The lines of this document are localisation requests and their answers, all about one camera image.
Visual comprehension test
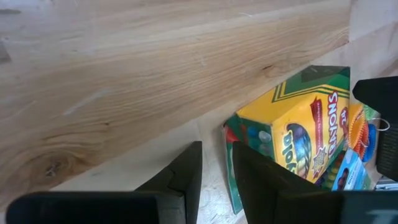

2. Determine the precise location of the green coil wristband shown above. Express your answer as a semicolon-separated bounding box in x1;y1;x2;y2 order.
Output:
362;104;379;123

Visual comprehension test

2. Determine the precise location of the yellow green Crayola crayon box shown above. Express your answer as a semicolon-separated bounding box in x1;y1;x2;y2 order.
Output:
222;65;351;215

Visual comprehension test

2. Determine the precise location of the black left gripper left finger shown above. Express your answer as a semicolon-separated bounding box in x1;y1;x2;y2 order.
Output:
135;141;203;224

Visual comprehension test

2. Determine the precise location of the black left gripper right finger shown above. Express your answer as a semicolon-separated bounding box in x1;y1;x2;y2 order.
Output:
232;141;326;224

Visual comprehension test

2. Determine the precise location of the black plastic basket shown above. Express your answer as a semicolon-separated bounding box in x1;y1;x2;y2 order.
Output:
353;76;398;183

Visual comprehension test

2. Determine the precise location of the blue green card package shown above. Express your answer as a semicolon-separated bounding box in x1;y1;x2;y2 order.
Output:
320;147;373;191

